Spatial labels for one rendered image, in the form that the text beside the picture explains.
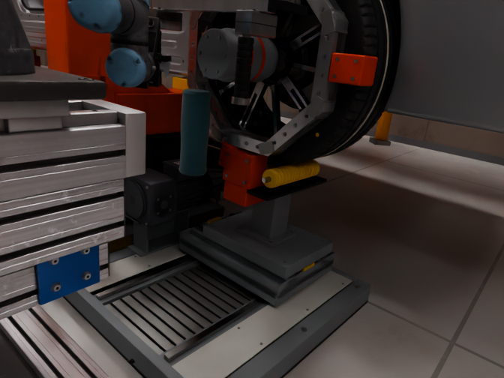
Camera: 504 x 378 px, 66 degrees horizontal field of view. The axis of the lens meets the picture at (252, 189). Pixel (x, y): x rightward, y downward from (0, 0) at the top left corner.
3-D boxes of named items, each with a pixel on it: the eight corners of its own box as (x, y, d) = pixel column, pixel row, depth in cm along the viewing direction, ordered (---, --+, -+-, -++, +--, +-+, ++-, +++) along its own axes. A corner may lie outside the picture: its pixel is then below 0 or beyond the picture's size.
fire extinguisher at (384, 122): (394, 145, 466) (406, 93, 446) (385, 147, 446) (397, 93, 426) (373, 139, 481) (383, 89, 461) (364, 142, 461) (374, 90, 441)
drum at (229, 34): (278, 85, 116) (284, 34, 112) (228, 85, 101) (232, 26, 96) (244, 79, 125) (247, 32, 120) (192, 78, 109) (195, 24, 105)
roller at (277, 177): (322, 176, 137) (325, 160, 135) (270, 192, 115) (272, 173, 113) (309, 172, 140) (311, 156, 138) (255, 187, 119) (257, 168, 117)
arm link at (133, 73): (143, 46, 76) (142, 91, 79) (153, 46, 86) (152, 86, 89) (101, 41, 75) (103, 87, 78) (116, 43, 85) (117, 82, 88)
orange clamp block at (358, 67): (341, 82, 104) (373, 86, 99) (326, 81, 98) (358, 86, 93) (346, 54, 102) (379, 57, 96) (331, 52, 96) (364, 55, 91)
